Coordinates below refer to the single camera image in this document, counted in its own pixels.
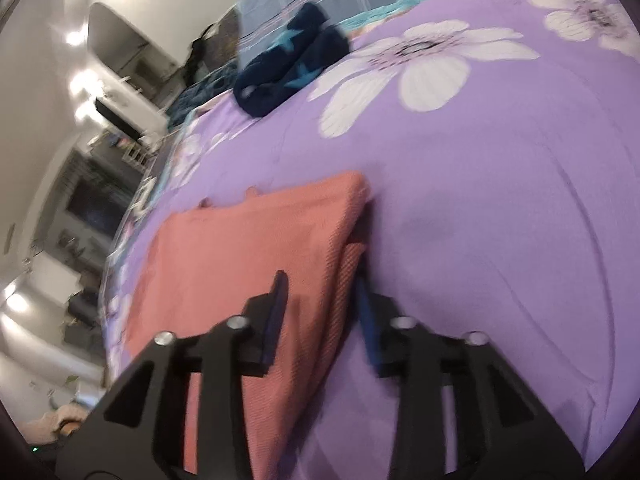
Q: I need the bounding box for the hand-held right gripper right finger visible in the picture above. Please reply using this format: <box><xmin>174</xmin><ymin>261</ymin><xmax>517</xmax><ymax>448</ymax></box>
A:
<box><xmin>354</xmin><ymin>277</ymin><xmax>586</xmax><ymax>480</ymax></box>

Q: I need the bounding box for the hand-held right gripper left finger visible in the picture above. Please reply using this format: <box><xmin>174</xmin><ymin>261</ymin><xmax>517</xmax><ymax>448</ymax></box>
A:
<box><xmin>55</xmin><ymin>270</ymin><xmax>291</xmax><ymax>480</ymax></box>

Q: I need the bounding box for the pink long-sleeve shirt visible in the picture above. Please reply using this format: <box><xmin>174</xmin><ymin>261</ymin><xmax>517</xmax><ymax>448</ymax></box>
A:
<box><xmin>122</xmin><ymin>171</ymin><xmax>373</xmax><ymax>480</ymax></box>

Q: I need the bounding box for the purple floral blanket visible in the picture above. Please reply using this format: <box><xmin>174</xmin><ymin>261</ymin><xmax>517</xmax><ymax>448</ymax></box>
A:
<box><xmin>97</xmin><ymin>0</ymin><xmax>640</xmax><ymax>480</ymax></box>

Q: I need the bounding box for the teal fuzzy blanket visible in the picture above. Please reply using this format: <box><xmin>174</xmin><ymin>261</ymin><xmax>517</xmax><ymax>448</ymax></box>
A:
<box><xmin>167</xmin><ymin>67</ymin><xmax>238</xmax><ymax>128</ymax></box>

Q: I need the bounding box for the navy star-print garment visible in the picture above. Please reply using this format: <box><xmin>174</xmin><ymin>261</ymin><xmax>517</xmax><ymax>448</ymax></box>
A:
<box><xmin>233</xmin><ymin>2</ymin><xmax>351</xmax><ymax>117</ymax></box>

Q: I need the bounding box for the black garment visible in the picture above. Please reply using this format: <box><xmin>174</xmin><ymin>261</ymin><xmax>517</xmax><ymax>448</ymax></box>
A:
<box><xmin>186</xmin><ymin>24</ymin><xmax>222</xmax><ymax>73</ymax></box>

